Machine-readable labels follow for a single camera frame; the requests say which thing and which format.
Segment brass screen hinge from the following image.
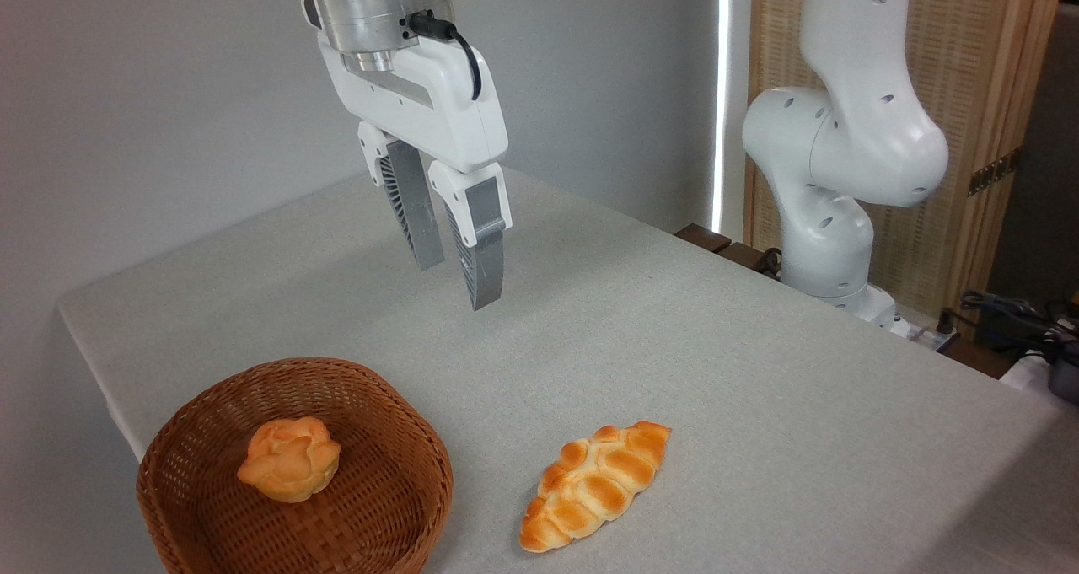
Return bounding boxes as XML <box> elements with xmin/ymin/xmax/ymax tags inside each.
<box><xmin>968</xmin><ymin>148</ymin><xmax>1023</xmax><ymax>197</ymax></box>

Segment dark wooden block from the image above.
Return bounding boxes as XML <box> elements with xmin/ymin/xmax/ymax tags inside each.
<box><xmin>674</xmin><ymin>223</ymin><xmax>733</xmax><ymax>255</ymax></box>
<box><xmin>718</xmin><ymin>242</ymin><xmax>781</xmax><ymax>278</ymax></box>

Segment black cable bundle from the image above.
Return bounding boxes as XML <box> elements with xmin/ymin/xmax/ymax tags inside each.
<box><xmin>959</xmin><ymin>291</ymin><xmax>1079</xmax><ymax>349</ymax></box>

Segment grey tablecloth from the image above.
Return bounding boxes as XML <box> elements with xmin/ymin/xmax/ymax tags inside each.
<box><xmin>57</xmin><ymin>165</ymin><xmax>1079</xmax><ymax>574</ymax></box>

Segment bamboo folding screen panel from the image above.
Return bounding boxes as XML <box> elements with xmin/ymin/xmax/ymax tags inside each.
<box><xmin>743</xmin><ymin>0</ymin><xmax>1067</xmax><ymax>322</ymax></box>

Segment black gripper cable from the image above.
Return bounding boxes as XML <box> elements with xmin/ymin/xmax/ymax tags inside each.
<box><xmin>405</xmin><ymin>11</ymin><xmax>484</xmax><ymax>102</ymax></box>

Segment round golden bread bun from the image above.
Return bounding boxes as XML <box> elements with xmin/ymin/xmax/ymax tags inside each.
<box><xmin>237</xmin><ymin>416</ymin><xmax>342</xmax><ymax>504</ymax></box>

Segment bright vertical light strip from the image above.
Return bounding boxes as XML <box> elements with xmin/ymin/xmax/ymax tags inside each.
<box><xmin>711</xmin><ymin>0</ymin><xmax>731</xmax><ymax>233</ymax></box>

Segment long braided bread loaf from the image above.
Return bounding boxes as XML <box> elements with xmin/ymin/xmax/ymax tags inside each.
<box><xmin>519</xmin><ymin>421</ymin><xmax>673</xmax><ymax>554</ymax></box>

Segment brown woven wicker basket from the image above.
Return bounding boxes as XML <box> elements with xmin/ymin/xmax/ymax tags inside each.
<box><xmin>137</xmin><ymin>357</ymin><xmax>454</xmax><ymax>574</ymax></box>

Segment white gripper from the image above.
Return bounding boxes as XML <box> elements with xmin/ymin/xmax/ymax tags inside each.
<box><xmin>316</xmin><ymin>30</ymin><xmax>513</xmax><ymax>312</ymax></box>

